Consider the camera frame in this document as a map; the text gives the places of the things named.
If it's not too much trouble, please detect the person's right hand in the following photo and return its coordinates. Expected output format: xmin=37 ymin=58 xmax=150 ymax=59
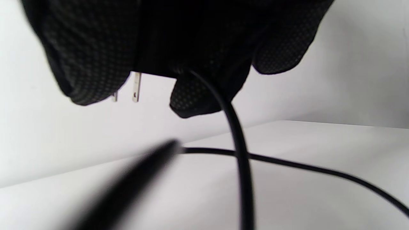
xmin=20 ymin=0 xmax=335 ymax=119

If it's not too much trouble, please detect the black adapter cable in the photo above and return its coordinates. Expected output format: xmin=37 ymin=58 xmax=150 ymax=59
xmin=62 ymin=70 xmax=409 ymax=230

